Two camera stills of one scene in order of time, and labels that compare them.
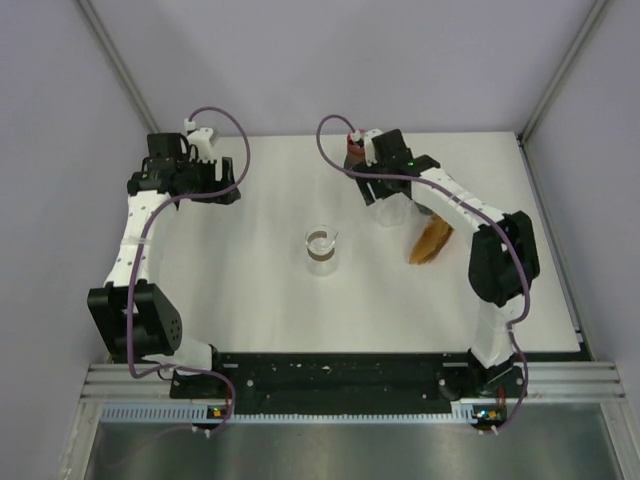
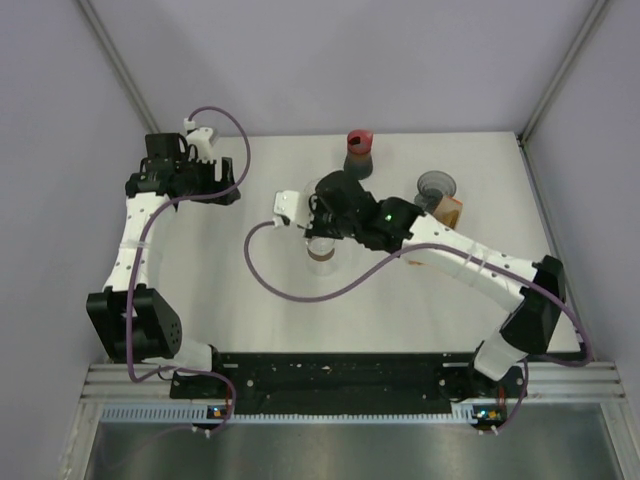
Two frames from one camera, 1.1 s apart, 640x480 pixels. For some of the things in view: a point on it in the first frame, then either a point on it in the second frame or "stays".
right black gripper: [378, 192] → [316, 206]
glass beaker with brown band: [320, 242] stays
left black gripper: [226, 175] stays
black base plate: [348, 383] stays
